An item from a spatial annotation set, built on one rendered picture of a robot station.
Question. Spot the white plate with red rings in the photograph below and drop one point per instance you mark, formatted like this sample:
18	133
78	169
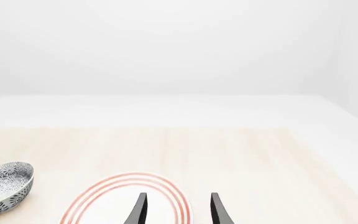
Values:
110	205

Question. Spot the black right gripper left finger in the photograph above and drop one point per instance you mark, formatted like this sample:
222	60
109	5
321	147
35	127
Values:
138	212

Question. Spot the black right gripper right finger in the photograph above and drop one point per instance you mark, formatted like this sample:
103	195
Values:
220	212

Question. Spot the black and white patterned bowl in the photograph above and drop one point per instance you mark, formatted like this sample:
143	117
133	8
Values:
2	189

